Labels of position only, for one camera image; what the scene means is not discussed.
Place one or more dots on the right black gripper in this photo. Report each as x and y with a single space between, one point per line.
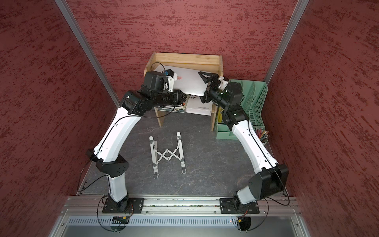
213 76

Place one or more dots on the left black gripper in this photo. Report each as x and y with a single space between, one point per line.
176 100

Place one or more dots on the silver laptop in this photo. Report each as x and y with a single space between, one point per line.
189 81

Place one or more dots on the green pencil cup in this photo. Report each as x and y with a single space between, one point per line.
264 139

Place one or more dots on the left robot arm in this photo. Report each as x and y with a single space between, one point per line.
156 91

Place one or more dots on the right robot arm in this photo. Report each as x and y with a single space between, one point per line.
270 177

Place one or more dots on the silver folding laptop stand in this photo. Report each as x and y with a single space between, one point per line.
157 156

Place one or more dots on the stack of books under blue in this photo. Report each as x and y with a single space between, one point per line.
177 109

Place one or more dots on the wooden shelf stand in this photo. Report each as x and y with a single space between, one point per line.
187 66

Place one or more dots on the white book black text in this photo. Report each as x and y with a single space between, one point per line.
195 106

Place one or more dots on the yellow book in organizer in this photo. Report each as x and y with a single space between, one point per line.
219 115

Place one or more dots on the mint green file organizer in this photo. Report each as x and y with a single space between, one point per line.
254 94

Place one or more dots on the coloured pencils bundle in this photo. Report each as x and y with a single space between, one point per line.
260 132

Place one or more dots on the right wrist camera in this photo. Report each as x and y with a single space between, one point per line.
223 83

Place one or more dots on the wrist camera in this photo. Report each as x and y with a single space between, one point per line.
171 79
223 83

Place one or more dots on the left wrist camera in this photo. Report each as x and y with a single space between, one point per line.
171 79

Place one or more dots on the aluminium mounting rail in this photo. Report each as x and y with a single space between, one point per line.
178 206

